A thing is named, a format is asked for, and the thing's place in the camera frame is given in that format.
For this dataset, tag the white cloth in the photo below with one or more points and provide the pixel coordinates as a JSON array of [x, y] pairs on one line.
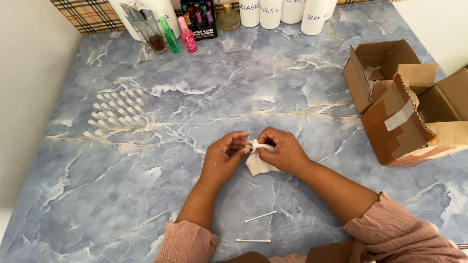
[[256, 166]]

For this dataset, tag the green spray bottle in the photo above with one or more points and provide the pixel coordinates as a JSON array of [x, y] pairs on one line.
[[170, 36]]

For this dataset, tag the taped torn cardboard box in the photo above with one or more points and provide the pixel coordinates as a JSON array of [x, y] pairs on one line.
[[395, 128]]

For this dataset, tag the brown garment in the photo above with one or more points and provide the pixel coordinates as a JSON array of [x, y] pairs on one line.
[[321, 254]]

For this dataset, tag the plain white bottle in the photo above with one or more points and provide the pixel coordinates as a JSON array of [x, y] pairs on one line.
[[332, 7]]

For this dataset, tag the white cotton swab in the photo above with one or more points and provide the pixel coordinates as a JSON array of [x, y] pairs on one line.
[[260, 216], [253, 240]]

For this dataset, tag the pink sleeve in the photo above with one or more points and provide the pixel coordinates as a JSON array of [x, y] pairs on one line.
[[398, 233], [182, 243]]

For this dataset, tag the plaid patterned box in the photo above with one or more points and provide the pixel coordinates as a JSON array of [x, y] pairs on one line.
[[89, 14]]

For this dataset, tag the group of clear capped vials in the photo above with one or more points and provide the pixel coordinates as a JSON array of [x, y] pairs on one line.
[[115, 111]]

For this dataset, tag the pink spray bottle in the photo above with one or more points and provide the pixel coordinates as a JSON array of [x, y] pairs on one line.
[[188, 36]]

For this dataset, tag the person's left hand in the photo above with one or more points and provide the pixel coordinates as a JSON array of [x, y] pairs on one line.
[[217, 164]]

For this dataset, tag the small clear vial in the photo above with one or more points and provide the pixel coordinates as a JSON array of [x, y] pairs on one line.
[[255, 111]]

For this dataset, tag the white handwritten label bottle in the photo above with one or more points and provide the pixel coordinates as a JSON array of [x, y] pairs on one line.
[[293, 11], [249, 12], [270, 14], [314, 18]]

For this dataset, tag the black roll-on bottle display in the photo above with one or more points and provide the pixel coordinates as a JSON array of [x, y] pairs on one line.
[[199, 22]]

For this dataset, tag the pink right sleeve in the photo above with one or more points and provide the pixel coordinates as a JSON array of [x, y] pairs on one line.
[[398, 233]]

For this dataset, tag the white packing paper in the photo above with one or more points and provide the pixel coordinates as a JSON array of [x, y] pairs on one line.
[[371, 75]]

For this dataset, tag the round gold-capped perfume bottle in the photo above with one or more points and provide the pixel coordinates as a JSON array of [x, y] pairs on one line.
[[229, 20]]

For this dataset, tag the open brown cardboard box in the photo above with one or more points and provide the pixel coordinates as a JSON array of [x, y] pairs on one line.
[[380, 54]]

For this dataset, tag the pink left sleeve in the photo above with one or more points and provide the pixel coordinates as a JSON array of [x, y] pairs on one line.
[[182, 243]]

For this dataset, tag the person's right hand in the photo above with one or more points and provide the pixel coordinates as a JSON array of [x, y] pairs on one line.
[[287, 151]]

